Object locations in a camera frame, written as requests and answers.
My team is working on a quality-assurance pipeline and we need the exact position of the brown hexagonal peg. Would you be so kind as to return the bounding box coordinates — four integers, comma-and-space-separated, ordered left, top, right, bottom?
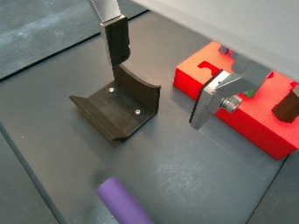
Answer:
273, 92, 299, 123

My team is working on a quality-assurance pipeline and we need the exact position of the purple cylinder peg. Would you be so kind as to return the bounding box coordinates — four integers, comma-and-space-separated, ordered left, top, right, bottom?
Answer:
98, 177, 155, 224

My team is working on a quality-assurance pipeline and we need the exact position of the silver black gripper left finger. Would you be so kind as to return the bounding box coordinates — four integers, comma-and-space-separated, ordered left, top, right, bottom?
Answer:
89, 0, 131, 67

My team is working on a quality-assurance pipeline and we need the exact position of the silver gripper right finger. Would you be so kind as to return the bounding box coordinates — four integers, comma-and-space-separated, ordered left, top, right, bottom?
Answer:
190, 55, 272, 130

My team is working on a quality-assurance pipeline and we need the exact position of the green triangular peg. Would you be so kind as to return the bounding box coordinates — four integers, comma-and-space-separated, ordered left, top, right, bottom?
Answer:
245, 89, 257, 98

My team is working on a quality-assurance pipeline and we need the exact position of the black curved holder stand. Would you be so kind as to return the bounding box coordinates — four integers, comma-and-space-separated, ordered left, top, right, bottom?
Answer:
70, 65, 162, 141

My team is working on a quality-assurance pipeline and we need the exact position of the red foam peg board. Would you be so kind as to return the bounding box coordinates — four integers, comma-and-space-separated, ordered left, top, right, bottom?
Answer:
173, 42, 299, 160

